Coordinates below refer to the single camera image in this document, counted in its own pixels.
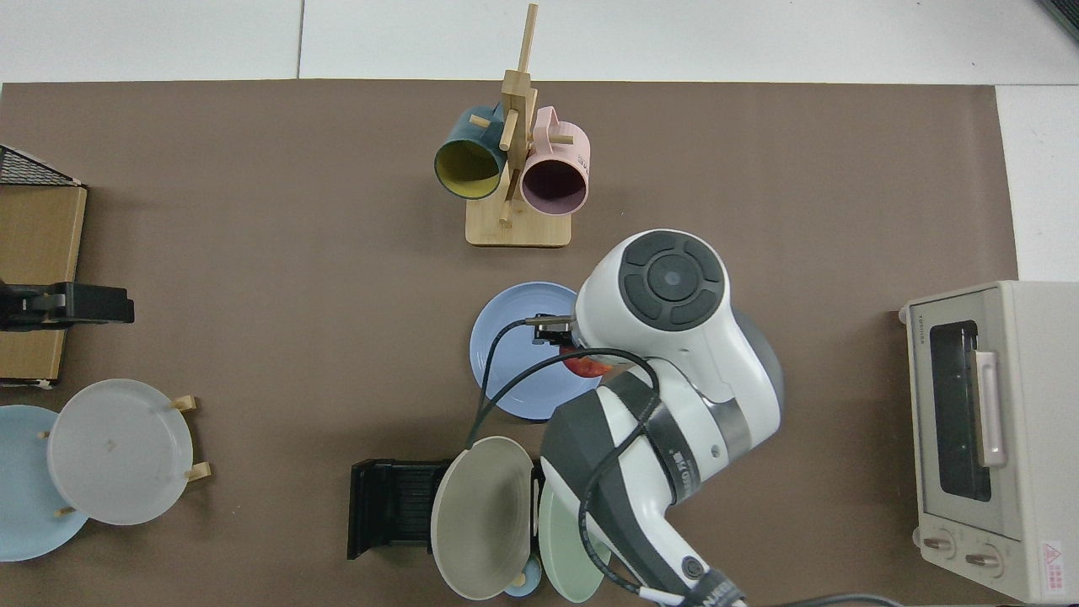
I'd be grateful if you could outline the red yellow apple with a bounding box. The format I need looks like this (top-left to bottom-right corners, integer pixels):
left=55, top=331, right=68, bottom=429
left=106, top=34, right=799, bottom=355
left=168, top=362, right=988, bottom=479
left=561, top=346, right=615, bottom=379

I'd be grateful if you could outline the wooden plate rack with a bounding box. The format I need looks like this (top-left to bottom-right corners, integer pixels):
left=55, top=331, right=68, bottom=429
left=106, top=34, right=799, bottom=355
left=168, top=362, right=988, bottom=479
left=35, top=394, right=212, bottom=518

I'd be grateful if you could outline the grey plate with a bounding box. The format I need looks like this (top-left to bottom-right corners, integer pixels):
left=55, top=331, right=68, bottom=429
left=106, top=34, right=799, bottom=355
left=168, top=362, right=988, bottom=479
left=46, top=379, right=195, bottom=527

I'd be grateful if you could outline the light blue plate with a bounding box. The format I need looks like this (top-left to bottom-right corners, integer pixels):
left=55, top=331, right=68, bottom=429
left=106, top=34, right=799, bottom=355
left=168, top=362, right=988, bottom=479
left=0, top=405, right=89, bottom=562

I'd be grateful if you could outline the beige plate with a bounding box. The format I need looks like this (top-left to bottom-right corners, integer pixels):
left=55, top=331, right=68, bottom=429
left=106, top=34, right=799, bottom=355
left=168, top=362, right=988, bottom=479
left=430, top=435, right=535, bottom=601

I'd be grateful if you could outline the pale green plate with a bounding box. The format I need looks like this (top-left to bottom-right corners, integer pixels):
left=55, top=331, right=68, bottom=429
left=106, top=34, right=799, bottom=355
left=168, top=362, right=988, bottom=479
left=538, top=479, right=609, bottom=604

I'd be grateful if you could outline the black dish rack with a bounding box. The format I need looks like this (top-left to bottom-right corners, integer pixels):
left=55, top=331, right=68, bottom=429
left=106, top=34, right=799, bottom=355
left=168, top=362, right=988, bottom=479
left=347, top=459, right=545, bottom=561

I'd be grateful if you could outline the wooden cup stand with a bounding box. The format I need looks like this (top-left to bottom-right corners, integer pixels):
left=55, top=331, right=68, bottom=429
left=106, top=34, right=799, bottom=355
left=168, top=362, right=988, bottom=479
left=465, top=4, right=574, bottom=248

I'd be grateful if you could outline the pink cup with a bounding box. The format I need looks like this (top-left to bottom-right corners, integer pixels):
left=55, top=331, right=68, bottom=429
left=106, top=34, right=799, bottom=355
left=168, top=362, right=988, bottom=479
left=519, top=106, right=591, bottom=217

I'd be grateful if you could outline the brown table cloth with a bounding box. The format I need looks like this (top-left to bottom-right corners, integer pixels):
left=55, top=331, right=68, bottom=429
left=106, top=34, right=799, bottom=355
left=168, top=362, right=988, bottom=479
left=0, top=78, right=1019, bottom=607

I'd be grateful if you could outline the dark blue cup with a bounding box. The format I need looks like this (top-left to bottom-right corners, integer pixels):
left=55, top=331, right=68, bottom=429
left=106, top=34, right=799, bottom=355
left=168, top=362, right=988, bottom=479
left=434, top=104, right=509, bottom=201

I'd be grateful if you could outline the small blue round thing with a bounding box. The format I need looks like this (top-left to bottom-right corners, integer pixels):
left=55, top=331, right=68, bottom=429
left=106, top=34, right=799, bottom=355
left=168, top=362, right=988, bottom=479
left=503, top=556, right=543, bottom=599

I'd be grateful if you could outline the pale toaster oven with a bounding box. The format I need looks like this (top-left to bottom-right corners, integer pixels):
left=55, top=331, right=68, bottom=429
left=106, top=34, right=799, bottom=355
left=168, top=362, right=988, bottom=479
left=898, top=280, right=1079, bottom=604

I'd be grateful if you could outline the dark grey flat object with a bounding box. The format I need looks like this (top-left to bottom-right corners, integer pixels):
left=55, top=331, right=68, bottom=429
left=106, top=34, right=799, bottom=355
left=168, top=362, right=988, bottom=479
left=1039, top=0, right=1079, bottom=41

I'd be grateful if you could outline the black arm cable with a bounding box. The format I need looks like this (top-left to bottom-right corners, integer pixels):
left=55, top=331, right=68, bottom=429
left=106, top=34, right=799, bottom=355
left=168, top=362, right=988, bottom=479
left=465, top=314, right=663, bottom=601

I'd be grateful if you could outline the wire basket with wooden floor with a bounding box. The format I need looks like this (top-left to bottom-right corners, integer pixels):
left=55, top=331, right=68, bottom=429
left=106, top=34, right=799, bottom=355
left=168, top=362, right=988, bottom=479
left=0, top=143, right=89, bottom=389

